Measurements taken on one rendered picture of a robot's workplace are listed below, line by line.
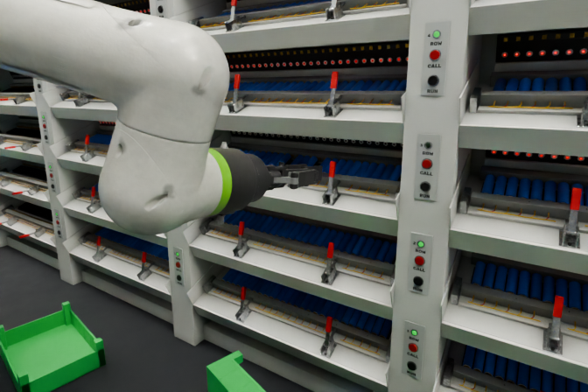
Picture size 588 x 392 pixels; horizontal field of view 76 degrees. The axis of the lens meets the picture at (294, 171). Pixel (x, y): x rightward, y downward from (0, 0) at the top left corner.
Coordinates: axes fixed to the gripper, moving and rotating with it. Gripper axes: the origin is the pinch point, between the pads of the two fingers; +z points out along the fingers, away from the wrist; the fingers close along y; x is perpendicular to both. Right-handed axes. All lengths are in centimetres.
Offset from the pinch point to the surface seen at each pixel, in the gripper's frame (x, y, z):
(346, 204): -7.0, 4.0, 12.5
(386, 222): -9.2, 13.3, 11.2
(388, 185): -2.3, 11.6, 16.3
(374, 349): -42.3, 9.9, 22.0
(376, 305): -27.9, 12.0, 13.7
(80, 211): -26, -103, 14
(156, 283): -44, -64, 18
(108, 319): -60, -81, 12
